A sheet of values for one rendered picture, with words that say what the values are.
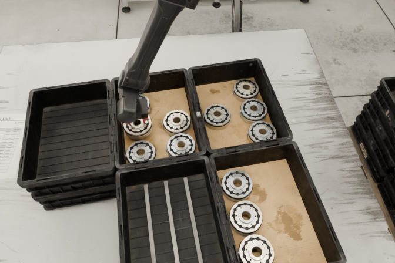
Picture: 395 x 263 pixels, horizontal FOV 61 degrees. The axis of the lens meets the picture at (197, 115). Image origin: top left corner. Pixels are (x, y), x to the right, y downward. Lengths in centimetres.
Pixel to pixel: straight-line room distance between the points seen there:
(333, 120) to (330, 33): 167
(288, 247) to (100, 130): 77
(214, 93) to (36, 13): 239
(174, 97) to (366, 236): 87
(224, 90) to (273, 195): 48
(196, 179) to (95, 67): 84
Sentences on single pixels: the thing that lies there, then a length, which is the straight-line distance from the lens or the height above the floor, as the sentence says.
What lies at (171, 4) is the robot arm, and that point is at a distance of 76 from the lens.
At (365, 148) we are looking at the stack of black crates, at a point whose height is 20.
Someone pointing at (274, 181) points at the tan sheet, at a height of 83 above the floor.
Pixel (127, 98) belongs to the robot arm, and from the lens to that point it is 102.
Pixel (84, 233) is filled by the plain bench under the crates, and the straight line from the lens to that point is 129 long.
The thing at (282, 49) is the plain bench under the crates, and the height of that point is 70.
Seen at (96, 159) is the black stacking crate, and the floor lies 83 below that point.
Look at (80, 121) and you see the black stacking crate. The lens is 136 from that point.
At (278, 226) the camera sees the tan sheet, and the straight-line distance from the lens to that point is 113.
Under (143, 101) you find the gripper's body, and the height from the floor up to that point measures 98.
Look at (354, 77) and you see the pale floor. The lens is 283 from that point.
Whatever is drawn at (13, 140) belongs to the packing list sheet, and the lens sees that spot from 158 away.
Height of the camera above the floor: 188
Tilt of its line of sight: 54 degrees down
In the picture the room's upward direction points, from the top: straight up
